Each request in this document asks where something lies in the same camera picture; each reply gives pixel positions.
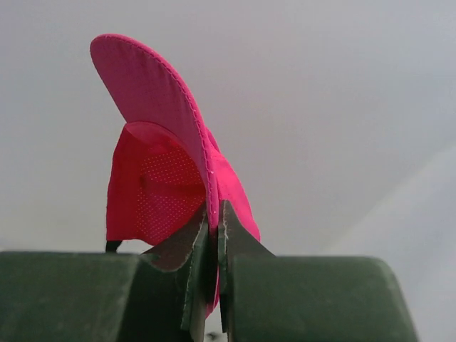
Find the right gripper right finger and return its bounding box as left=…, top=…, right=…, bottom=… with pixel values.
left=218, top=201, right=418, bottom=342

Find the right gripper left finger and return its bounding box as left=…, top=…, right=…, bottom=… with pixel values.
left=1, top=209, right=208, bottom=341

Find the magenta baseball cap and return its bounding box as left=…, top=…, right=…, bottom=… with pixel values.
left=89, top=33, right=261, bottom=320

